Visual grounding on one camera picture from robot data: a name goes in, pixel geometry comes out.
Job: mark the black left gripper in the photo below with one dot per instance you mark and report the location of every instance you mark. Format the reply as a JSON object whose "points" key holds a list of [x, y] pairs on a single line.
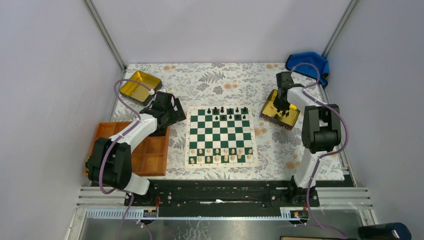
{"points": [[177, 115]]}

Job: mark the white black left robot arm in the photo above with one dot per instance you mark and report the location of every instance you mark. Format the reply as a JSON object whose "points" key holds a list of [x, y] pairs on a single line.
{"points": [[110, 163]]}

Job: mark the floral tablecloth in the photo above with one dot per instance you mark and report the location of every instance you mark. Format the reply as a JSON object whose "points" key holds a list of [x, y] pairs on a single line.
{"points": [[221, 84]]}

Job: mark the dark cylinder bottle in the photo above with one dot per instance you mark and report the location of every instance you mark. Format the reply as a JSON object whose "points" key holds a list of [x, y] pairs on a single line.
{"points": [[386, 231]]}

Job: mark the gold tin left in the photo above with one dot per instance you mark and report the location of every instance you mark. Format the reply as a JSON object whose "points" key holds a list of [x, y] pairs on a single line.
{"points": [[141, 89]]}

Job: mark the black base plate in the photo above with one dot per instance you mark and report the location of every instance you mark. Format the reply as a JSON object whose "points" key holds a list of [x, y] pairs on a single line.
{"points": [[273, 193]]}

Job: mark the gold tin right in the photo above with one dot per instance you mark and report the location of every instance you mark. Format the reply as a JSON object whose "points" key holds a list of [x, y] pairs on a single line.
{"points": [[283, 118]]}

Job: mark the wooden compartment tray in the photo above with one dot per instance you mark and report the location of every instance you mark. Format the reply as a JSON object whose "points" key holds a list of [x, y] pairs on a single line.
{"points": [[149, 158]]}

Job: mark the gold tin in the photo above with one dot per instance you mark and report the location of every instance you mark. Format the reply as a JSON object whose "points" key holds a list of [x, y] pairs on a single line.
{"points": [[283, 118], [141, 89]]}

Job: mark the green white chess board mat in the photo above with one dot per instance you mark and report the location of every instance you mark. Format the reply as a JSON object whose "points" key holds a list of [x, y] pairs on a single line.
{"points": [[211, 143]]}

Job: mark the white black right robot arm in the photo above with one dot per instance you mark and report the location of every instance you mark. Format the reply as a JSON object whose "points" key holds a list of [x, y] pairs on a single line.
{"points": [[321, 128]]}

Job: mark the blue cloth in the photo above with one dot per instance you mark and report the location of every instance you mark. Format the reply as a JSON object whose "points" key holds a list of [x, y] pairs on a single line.
{"points": [[310, 64]]}

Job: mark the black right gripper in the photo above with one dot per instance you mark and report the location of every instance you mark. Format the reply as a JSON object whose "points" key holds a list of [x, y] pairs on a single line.
{"points": [[278, 105]]}

